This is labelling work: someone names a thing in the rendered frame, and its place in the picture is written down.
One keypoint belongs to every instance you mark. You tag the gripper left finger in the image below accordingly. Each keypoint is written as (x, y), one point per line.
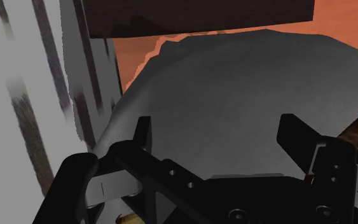
(135, 158)

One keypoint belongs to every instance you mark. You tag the small yellow object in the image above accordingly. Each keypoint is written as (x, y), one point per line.
(132, 219)

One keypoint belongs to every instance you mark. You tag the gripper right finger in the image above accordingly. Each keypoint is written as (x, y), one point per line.
(296, 139)

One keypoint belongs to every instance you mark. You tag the large grey rounded furniture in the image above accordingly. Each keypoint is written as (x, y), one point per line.
(228, 102)

